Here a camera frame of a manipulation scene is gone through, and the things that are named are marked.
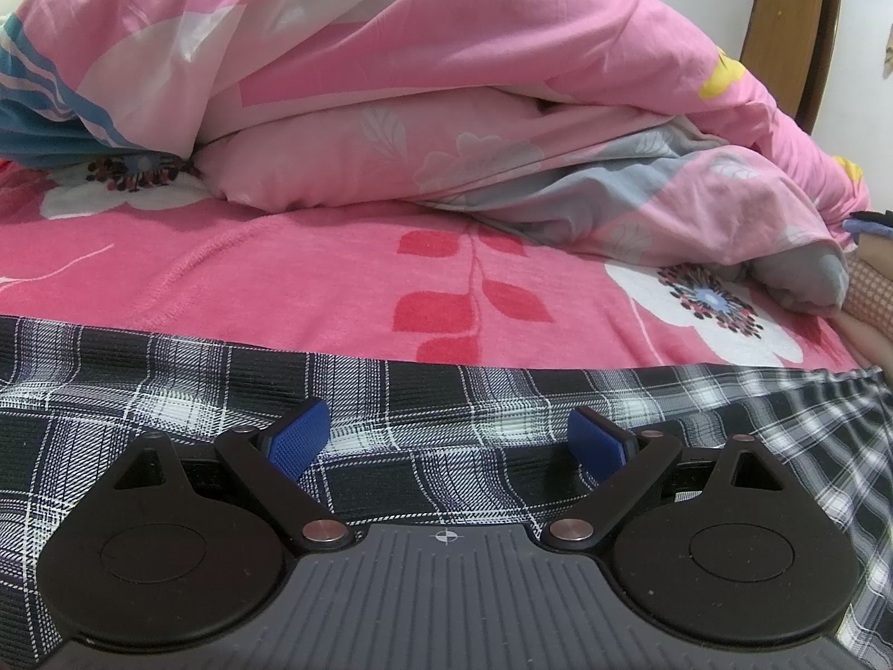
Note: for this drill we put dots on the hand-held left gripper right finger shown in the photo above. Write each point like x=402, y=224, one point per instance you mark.
x=593, y=443

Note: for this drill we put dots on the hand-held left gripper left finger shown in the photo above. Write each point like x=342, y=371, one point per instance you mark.
x=296, y=443

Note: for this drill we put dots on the black white plaid pants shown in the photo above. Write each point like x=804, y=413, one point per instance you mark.
x=432, y=419

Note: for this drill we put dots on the pink floral bed sheet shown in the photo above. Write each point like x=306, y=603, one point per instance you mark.
x=279, y=272

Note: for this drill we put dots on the pink checked cloth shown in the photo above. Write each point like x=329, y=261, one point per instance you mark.
x=872, y=286

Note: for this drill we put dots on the pink floral quilt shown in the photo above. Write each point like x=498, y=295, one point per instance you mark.
x=453, y=84

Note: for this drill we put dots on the brown wooden door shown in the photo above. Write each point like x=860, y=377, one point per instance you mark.
x=788, y=49

